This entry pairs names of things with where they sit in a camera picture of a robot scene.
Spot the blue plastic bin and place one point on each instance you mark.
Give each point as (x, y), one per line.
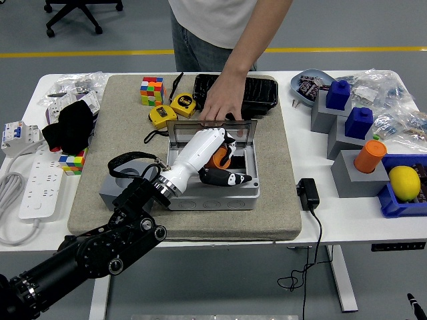
(390, 203)

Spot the clear bag of parts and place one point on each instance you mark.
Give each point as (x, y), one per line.
(83, 78)
(383, 86)
(400, 123)

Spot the grey-brown mat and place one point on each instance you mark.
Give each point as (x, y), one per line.
(187, 226)

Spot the black power adapter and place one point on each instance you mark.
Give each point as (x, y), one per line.
(308, 196)

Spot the person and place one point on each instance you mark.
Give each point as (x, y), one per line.
(207, 20)

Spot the white table leg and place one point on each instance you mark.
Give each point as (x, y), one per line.
(100, 300)
(343, 286)

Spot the colourful puzzle cube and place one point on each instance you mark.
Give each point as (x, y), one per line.
(151, 91)
(71, 163)

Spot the orange cylinder battery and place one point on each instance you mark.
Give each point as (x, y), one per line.
(368, 156)
(218, 158)

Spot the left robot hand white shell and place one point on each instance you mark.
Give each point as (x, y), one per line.
(197, 153)

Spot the blue-grey dish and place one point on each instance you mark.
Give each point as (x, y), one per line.
(305, 100)

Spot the small screws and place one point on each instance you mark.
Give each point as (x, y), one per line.
(295, 103)

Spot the yellow tape measure round label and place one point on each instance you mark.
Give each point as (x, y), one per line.
(183, 103)

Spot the black office chair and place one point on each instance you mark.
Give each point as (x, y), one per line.
(71, 13)

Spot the person's forearm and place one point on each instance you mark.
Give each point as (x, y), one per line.
(255, 36)

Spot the black cloth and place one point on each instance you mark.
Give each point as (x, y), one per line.
(70, 126)

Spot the yellow lemon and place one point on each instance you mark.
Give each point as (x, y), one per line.
(403, 183)

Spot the grey electrical box clear lid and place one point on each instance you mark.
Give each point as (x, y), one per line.
(213, 203)

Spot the white socket pack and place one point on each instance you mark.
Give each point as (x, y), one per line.
(88, 100)

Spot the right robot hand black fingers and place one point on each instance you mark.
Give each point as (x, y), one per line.
(415, 305)

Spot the dark packets in bin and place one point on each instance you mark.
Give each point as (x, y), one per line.
(422, 173)

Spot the dark snack packet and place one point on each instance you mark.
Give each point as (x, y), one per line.
(307, 89)
(317, 81)

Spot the white circuit breaker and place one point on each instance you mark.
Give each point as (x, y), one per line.
(13, 136)

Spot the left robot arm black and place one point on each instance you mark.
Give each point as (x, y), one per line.
(100, 246)

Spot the blue plastic block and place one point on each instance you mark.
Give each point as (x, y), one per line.
(358, 125)
(337, 96)

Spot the white power strip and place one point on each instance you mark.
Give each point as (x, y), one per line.
(40, 186)

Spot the black table control panel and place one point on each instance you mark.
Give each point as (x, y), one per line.
(397, 247)

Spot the yellow tape measure black window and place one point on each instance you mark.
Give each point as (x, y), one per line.
(161, 116)

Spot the person's hand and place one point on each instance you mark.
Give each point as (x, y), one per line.
(225, 98)

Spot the grey block with round hole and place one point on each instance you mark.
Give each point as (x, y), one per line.
(353, 183)
(106, 196)

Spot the black glossy case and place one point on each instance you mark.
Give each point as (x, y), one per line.
(260, 93)

